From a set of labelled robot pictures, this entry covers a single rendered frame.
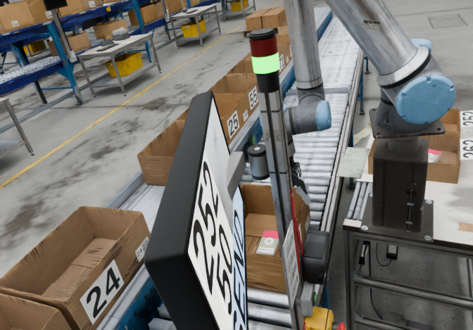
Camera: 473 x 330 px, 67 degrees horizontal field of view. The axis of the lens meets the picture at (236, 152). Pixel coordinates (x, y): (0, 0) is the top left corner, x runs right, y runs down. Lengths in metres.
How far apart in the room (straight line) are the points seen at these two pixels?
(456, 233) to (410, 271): 0.90
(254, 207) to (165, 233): 1.27
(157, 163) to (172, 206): 1.30
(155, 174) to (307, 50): 0.96
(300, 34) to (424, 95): 0.39
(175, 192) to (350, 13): 0.71
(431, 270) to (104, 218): 1.86
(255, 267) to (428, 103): 0.74
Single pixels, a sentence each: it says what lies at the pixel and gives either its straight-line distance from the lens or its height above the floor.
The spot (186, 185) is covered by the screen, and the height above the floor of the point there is 1.55.
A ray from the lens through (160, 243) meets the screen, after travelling 0.38.
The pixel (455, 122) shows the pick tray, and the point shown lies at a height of 0.76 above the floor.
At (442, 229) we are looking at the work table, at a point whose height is 0.75.
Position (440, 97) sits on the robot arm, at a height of 1.38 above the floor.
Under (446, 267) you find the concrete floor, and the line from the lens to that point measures 2.53.
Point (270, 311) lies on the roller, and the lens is 1.31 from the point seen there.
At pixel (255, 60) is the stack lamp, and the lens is 0.68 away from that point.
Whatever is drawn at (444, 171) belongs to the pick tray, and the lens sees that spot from 1.84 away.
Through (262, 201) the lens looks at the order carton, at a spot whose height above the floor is 0.83.
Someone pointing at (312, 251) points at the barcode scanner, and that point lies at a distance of 0.99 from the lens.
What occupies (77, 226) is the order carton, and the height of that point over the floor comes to 0.99.
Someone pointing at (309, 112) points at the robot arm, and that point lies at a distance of 1.12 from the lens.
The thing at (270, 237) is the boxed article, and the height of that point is 0.79.
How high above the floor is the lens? 1.79
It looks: 28 degrees down
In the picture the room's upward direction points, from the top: 11 degrees counter-clockwise
